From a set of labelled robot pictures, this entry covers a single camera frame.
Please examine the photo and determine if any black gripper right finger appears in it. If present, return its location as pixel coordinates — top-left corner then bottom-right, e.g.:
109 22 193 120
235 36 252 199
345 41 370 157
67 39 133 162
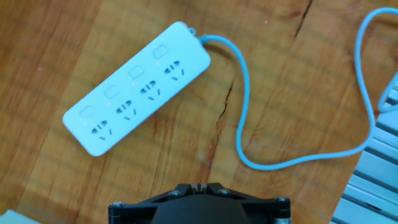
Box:
200 182 292 218

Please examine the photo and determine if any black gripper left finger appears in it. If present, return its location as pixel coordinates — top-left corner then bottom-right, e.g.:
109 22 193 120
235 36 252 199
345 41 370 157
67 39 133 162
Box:
108 182 198 218

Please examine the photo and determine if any white four-socket power strip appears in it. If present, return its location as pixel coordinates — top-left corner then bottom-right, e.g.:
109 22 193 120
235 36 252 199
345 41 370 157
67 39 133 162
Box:
62 21 212 157

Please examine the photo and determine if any gold tissue pack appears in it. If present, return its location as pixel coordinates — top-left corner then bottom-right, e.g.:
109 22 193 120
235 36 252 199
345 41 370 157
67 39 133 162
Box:
0 208 41 224

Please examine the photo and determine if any grey power strip cord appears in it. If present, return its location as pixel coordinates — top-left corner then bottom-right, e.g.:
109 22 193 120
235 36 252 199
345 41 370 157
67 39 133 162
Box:
198 6 398 171

